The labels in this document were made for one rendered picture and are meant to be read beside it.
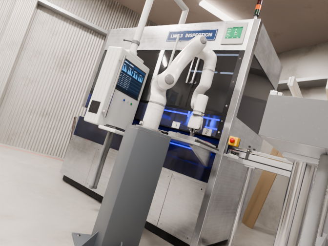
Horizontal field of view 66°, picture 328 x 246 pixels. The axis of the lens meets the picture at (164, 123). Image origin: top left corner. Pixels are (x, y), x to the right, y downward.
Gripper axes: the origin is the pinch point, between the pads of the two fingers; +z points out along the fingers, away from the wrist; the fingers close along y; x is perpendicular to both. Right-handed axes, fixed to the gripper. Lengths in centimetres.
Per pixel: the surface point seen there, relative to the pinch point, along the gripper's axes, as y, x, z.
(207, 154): -2.3, -29.4, 9.9
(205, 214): -12, -35, 56
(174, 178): 25, -35, 38
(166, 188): 31, -35, 49
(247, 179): -32, -50, 20
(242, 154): -25, -46, 2
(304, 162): -88, 97, 9
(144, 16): 95, -4, -108
